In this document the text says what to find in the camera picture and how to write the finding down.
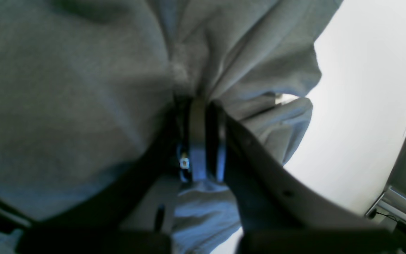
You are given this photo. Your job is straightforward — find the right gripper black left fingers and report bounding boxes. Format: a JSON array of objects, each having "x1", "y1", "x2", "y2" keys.
[{"x1": 0, "y1": 98, "x2": 209, "y2": 254}]

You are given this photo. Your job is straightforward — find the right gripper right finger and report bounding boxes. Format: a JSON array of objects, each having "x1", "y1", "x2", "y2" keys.
[{"x1": 208, "y1": 102, "x2": 399, "y2": 254}]

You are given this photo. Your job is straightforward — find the grey T-shirt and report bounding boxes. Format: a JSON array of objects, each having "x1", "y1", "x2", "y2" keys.
[{"x1": 0, "y1": 0, "x2": 344, "y2": 254}]

